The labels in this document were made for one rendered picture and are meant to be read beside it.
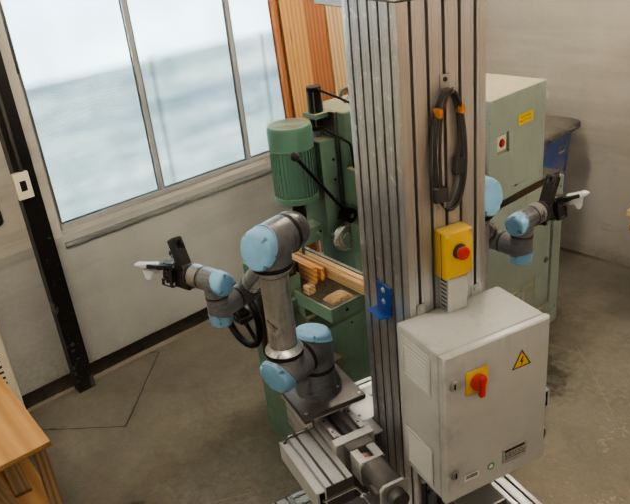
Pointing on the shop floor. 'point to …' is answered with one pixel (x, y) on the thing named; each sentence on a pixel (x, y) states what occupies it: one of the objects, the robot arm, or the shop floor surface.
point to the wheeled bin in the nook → (558, 141)
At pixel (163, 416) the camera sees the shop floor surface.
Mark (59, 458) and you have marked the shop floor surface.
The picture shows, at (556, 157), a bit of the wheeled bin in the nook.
